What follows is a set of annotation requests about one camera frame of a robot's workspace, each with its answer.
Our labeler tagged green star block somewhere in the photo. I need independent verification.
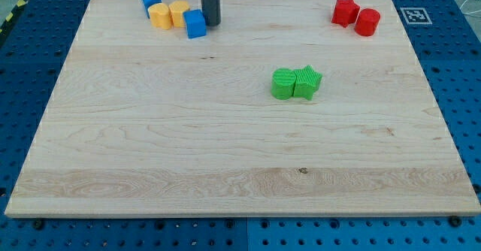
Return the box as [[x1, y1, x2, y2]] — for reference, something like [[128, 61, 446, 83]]
[[292, 65, 322, 100]]

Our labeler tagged red star block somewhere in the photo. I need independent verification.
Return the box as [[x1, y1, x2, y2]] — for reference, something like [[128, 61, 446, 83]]
[[331, 0, 360, 28]]

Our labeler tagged light wooden board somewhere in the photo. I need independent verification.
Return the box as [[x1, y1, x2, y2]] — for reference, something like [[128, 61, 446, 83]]
[[5, 0, 480, 219]]

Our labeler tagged green cylinder block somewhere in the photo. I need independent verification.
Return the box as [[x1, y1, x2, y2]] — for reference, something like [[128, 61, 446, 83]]
[[271, 68, 296, 100]]

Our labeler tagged blue cube block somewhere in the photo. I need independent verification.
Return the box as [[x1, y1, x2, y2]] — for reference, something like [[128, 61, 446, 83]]
[[183, 9, 207, 39]]

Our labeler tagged yellow heart block right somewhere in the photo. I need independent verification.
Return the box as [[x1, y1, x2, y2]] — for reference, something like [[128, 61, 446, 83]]
[[169, 0, 190, 28]]

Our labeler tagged yellow heart block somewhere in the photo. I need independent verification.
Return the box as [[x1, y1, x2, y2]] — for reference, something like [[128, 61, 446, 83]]
[[169, 0, 190, 28], [147, 3, 173, 30]]

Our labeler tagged yellow heart block left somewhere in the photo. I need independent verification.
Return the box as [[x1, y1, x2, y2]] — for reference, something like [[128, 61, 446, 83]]
[[147, 3, 173, 30]]

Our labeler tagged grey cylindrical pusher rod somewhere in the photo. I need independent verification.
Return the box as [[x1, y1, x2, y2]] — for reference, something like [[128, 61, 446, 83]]
[[201, 0, 221, 26]]

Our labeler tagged red cylinder block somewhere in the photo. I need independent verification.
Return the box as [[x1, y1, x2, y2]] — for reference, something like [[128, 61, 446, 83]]
[[355, 8, 381, 37]]

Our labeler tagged white fiducial marker tag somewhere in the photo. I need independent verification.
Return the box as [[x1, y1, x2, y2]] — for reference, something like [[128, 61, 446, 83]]
[[400, 7, 432, 25]]

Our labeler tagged black yellow hazard tape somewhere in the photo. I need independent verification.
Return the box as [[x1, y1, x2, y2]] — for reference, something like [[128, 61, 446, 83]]
[[1, 0, 29, 34]]

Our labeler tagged white cable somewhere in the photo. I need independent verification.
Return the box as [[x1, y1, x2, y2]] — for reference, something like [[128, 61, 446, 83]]
[[458, 0, 481, 16]]

